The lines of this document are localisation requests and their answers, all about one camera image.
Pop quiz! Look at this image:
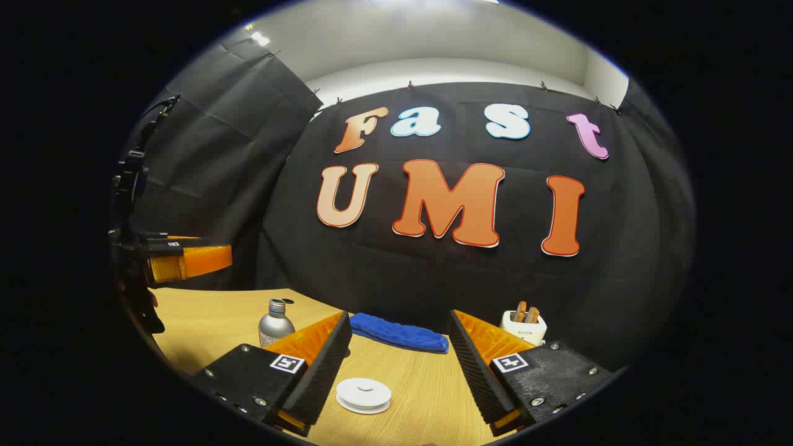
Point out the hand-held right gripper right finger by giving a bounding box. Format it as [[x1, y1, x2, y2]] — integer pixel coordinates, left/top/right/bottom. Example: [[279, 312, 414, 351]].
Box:
[[447, 308, 626, 437]]

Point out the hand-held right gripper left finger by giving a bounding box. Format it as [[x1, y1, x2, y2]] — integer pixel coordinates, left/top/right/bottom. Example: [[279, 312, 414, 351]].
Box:
[[189, 311, 353, 437]]

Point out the silver water bottle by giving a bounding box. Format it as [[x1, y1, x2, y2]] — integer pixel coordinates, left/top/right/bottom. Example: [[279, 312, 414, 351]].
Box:
[[258, 299, 296, 349]]

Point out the white toaster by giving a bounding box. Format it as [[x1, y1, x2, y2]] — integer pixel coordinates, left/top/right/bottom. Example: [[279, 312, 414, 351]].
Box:
[[501, 310, 548, 346]]

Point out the blue towel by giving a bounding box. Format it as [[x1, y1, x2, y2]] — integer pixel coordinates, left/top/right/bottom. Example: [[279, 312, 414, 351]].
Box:
[[350, 313, 450, 354]]

